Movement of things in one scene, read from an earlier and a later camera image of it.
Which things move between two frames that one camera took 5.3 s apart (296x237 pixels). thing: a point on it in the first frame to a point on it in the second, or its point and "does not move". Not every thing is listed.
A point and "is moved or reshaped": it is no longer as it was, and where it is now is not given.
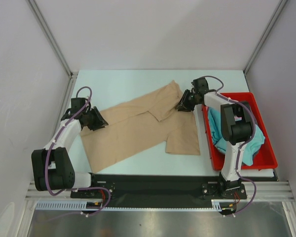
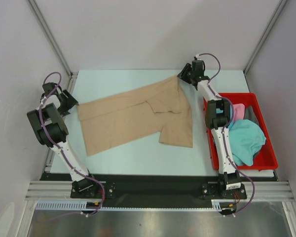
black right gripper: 183,104 to 183,75
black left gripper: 100,123 to 71,102
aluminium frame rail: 260,190 does not move
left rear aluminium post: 72,75 does not move
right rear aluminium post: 247,64 does not move
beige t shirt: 132,126 is moved or reshaped
